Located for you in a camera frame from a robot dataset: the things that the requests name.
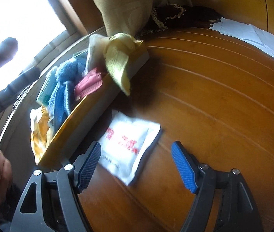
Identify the yellow shallow box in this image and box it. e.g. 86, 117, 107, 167
31, 42, 149, 170

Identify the blue terry towel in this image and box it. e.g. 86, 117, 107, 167
48, 57, 86, 132

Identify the red fabric pouch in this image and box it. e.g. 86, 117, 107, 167
74, 68, 107, 102

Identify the white towel cloth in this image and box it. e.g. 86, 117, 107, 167
84, 34, 110, 75

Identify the yellow cloth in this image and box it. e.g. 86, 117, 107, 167
103, 33, 142, 96

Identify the white packet red text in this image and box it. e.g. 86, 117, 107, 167
99, 110, 161, 185

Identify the stack of white papers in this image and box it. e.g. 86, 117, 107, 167
211, 18, 274, 58

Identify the dark fringed scarf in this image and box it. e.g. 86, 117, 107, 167
136, 4, 222, 39

